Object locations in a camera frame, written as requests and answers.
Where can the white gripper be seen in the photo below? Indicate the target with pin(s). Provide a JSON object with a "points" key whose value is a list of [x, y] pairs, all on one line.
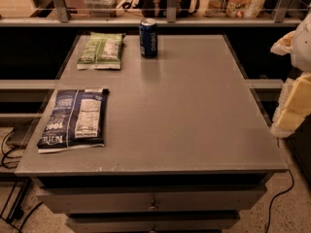
{"points": [[302, 50]]}

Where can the blue pepsi can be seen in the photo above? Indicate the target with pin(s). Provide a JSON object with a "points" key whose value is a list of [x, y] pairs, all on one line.
{"points": [[148, 37]]}

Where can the colourful snack bag on shelf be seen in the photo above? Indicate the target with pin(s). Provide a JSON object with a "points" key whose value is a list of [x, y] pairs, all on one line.
{"points": [[234, 8]]}

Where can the grey drawer cabinet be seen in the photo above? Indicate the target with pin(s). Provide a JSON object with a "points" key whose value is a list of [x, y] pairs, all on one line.
{"points": [[186, 118]]}

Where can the upper grey drawer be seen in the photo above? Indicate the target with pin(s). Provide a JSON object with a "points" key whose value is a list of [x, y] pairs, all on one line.
{"points": [[97, 200]]}

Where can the grey drawer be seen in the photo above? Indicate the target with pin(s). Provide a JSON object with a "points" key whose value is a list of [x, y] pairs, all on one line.
{"points": [[97, 200], [152, 223]]}

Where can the dark backpack on shelf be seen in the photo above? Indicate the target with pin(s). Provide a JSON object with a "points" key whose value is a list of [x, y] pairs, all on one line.
{"points": [[158, 8]]}

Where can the green snack bag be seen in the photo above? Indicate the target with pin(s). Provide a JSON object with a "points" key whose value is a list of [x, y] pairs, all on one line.
{"points": [[101, 52]]}

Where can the dark blue chip bag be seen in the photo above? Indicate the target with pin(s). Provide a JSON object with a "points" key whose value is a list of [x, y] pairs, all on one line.
{"points": [[76, 121]]}

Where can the lower grey drawer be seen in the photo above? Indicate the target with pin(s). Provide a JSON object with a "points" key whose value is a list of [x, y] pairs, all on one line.
{"points": [[152, 223]]}

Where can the black metal floor stand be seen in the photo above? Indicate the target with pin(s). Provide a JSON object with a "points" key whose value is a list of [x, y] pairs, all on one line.
{"points": [[13, 193]]}

